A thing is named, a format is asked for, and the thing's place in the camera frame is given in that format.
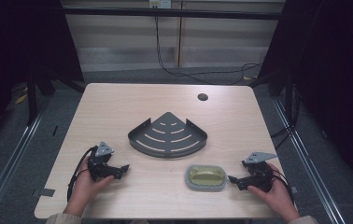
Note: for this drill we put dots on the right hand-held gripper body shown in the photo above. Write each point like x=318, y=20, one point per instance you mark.
x=260, y=174

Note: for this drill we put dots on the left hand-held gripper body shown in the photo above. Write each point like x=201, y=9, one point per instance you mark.
x=100, y=163

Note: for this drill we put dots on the yellow soap bar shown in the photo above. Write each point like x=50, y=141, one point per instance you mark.
x=205, y=174

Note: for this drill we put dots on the grey soap dish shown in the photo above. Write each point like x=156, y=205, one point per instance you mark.
x=188, y=182

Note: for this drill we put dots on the person's right hand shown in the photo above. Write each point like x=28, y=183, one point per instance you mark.
x=279, y=196

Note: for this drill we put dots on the person's left hand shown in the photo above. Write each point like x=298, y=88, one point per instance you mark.
x=84, y=191

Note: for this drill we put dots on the dark grey corner shelf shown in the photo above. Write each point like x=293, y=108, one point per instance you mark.
x=168, y=130

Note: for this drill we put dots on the grey tape strip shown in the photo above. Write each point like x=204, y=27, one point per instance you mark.
x=47, y=192

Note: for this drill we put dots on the dark round table grommet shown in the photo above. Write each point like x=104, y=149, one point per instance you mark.
x=202, y=96

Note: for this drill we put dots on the black metal stand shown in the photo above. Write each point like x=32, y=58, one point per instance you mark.
x=32, y=99

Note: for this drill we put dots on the yellow floor scrap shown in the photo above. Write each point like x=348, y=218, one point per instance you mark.
x=21, y=98

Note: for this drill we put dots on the black curtain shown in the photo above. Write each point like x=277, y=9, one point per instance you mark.
x=333, y=62
x=19, y=40

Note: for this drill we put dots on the metal floor rail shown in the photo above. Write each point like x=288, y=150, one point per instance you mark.
x=6, y=169
x=311, y=174

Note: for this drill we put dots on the black horizontal frame bar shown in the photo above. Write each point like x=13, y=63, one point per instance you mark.
x=171, y=13

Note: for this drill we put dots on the white wall socket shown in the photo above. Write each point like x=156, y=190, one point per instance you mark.
x=160, y=3

